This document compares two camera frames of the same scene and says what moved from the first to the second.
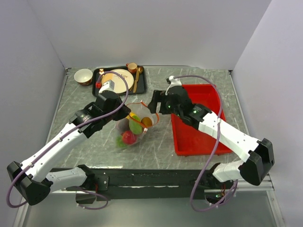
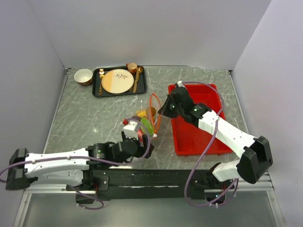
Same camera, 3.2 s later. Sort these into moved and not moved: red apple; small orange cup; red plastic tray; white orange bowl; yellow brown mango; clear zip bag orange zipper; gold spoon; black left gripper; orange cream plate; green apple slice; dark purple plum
Moved: black left gripper; yellow brown mango; red apple; dark purple plum; clear zip bag orange zipper; green apple slice
Not moved: red plastic tray; gold spoon; orange cream plate; small orange cup; white orange bowl
